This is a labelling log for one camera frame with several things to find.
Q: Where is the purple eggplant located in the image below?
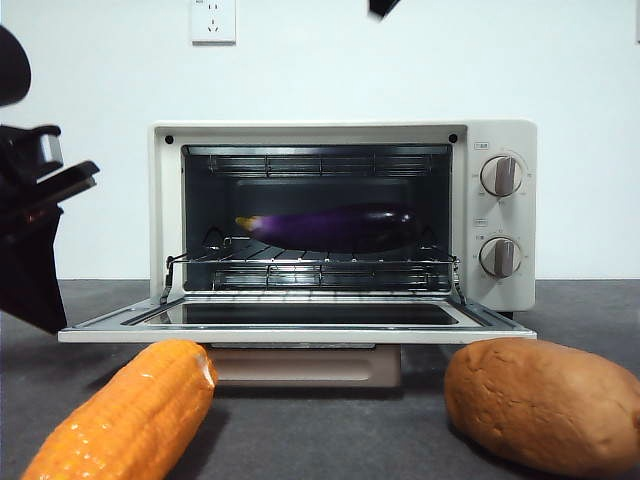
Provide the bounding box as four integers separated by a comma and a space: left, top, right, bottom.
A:
234, 203, 417, 254

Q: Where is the oven door with beige handle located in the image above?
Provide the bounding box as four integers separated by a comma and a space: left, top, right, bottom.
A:
57, 294, 539, 389

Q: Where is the metal oven heater grille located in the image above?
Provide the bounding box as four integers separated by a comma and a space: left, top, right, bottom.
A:
208, 153, 432, 177
213, 264, 432, 290

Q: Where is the beige round oven knob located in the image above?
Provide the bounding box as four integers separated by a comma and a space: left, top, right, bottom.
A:
478, 236, 524, 280
479, 153, 525, 197

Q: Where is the white Toshiba toaster oven body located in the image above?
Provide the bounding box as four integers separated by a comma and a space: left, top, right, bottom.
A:
149, 119, 539, 321

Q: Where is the orange corn cob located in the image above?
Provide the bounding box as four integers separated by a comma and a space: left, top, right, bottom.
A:
22, 338, 220, 480

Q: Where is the brown sweet potato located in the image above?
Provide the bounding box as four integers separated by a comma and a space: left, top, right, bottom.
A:
443, 335, 640, 479

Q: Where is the white wall socket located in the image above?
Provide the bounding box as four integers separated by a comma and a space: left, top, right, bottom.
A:
191, 0, 237, 47

